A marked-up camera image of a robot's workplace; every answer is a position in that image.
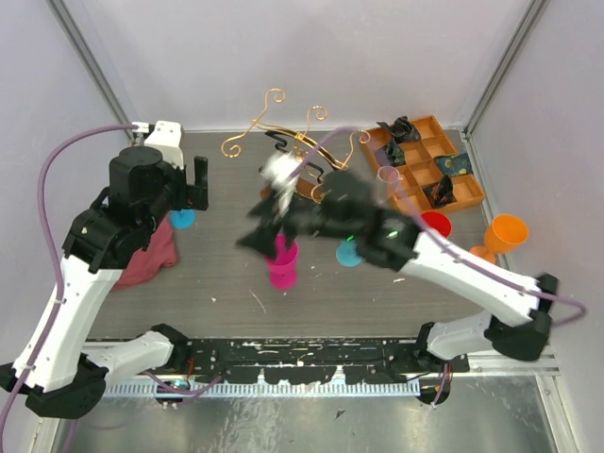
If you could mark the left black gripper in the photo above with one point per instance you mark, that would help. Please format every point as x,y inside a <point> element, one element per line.
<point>194,195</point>

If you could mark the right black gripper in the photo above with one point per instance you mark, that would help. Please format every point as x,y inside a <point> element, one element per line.
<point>262,238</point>

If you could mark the blue wine glass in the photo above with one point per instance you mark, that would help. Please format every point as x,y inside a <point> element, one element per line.
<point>347,254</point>
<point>182,219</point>

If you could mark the pink wine glass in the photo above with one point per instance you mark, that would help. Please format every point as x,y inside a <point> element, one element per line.
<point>282,270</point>

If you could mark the gold wire glass rack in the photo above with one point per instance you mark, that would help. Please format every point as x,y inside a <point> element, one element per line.
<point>299,145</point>

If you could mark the clear wine glass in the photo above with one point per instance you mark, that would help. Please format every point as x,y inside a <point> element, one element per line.
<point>386,184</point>

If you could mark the red wine glass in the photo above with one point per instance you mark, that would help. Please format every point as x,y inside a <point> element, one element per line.
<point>438,221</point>

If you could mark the orange wine glass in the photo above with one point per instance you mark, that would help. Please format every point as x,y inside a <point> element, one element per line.
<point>504,234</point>

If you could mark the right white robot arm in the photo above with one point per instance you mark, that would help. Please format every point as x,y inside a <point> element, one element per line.
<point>514,320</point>

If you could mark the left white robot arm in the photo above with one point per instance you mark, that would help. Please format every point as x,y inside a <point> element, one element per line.
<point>57,378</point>

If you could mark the maroon cloth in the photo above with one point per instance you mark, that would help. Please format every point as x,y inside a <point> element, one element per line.
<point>146,264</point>

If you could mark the wooden compartment tray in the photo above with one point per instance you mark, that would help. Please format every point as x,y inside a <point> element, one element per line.
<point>425,164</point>

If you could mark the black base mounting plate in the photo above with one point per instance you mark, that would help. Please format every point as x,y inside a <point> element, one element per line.
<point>299,361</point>

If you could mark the dark folded napkin rear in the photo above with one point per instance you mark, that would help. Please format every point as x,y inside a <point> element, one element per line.
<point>402,130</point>

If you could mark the dark orange folded napkin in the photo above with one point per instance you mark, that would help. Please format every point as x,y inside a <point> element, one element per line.
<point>440,194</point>

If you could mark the blue floral flat napkin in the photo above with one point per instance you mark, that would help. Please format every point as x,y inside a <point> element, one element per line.
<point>454,165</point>

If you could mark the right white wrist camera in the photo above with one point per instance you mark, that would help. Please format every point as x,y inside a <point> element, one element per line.
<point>282,172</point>

